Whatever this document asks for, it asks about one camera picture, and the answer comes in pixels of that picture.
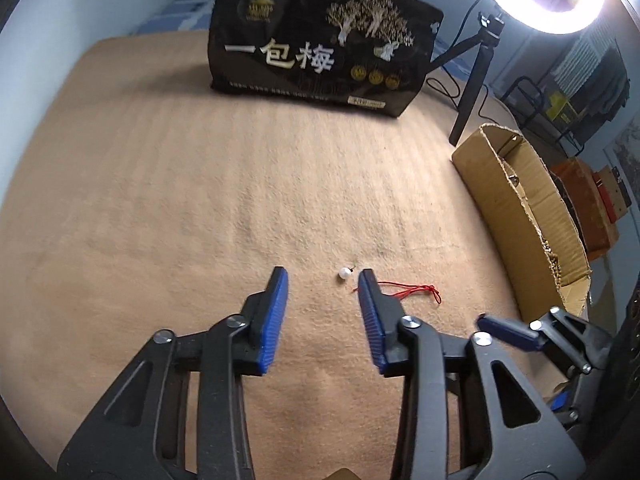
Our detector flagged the black mini tripod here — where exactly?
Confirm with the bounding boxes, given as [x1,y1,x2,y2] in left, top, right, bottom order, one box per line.
[432,12,507,147]

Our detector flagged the black printed snack bag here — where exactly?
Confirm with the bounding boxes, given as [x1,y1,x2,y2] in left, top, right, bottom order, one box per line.
[207,0,445,118]

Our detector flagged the red cord pearl pendant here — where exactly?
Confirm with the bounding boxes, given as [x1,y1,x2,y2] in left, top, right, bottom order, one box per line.
[338,266,443,306]

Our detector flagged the black power cable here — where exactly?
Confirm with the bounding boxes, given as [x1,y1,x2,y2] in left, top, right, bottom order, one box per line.
[425,0,496,113]

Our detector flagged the dark hanging clothes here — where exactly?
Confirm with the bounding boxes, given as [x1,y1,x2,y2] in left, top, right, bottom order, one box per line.
[575,52,632,122]

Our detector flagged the white knitted garment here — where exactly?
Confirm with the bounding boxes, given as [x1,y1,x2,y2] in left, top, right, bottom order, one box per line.
[555,25,617,92]

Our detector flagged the brown cardboard box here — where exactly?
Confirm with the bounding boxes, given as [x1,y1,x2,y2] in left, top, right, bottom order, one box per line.
[451,124,593,318]

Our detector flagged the orange cloth covered furniture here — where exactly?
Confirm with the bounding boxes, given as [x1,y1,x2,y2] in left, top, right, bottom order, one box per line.
[550,157,632,262]

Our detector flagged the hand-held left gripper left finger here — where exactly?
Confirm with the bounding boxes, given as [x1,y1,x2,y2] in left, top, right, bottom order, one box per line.
[57,266,290,480]

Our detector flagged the yellow box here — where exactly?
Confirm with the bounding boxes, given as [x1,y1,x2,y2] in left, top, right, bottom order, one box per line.
[545,91,576,124]

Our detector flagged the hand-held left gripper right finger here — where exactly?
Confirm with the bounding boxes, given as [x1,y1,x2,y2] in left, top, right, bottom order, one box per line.
[357,268,586,480]

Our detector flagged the black metal clothes rack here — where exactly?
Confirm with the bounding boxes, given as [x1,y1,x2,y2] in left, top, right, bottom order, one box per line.
[502,40,632,157]

